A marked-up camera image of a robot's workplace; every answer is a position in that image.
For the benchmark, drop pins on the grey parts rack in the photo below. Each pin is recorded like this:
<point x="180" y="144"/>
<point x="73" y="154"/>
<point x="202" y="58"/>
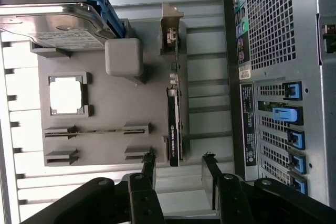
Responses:
<point x="118" y="103"/>

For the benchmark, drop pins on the silver CPU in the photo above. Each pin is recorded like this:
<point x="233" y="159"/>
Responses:
<point x="67" y="98"/>

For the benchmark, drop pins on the blue card retention clip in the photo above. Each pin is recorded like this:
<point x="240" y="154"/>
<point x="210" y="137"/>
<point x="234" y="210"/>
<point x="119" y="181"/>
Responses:
<point x="300" y="186"/>
<point x="298" y="140"/>
<point x="286" y="115"/>
<point x="298" y="163"/>
<point x="292" y="90"/>

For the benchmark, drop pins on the silver hard disk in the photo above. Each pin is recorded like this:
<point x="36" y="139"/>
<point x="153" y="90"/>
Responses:
<point x="52" y="24"/>

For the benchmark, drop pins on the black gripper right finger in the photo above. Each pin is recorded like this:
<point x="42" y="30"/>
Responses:
<point x="231" y="203"/>

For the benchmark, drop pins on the green RAM stick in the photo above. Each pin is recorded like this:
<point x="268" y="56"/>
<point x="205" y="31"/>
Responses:
<point x="86" y="132"/>

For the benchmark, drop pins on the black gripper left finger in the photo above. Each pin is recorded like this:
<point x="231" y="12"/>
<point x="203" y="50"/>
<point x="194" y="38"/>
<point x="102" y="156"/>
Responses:
<point x="144" y="203"/>

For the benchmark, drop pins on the open grey PC case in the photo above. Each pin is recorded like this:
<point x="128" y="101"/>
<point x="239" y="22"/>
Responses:
<point x="270" y="24"/>

